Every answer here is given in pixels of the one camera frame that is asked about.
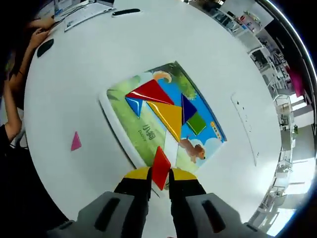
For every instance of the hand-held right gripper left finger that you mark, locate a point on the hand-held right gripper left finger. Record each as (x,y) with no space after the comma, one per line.
(116,215)

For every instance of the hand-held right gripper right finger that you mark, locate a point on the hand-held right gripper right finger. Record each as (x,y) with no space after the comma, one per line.
(198,215)

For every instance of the red parallelogram tangram piece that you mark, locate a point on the red parallelogram tangram piece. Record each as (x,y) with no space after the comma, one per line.
(161,168)

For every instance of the pink triangle tangram piece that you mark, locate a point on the pink triangle tangram piece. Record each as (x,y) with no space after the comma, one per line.
(76,143)

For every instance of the illustrated pattern sheet board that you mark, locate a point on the illustrated pattern sheet board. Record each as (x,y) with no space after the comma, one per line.
(128,134)

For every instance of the green square tangram piece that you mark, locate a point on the green square tangram piece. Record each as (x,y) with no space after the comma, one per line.
(196,124)

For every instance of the large yellow triangle tangram piece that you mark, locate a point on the large yellow triangle tangram piece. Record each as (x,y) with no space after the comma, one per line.
(169,116)

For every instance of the dark blue triangle tangram piece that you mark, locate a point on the dark blue triangle tangram piece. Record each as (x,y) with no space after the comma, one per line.
(187,107)

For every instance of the light blue triangle tangram piece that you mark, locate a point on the light blue triangle tangram piece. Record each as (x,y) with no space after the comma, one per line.
(135,105)

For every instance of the large red triangle tangram piece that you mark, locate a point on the large red triangle tangram piece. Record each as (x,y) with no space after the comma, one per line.
(153,93)

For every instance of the pink display screen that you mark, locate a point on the pink display screen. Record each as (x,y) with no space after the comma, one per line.
(296,81)

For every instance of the black computer mouse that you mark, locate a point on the black computer mouse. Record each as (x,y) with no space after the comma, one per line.
(45,47)

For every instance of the silver laptop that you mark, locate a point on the silver laptop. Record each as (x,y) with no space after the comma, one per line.
(86,15)

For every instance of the black smartphone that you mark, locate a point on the black smartphone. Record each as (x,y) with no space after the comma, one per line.
(126,13)

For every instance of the long curved ceiling light strip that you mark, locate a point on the long curved ceiling light strip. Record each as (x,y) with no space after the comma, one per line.
(294,27)

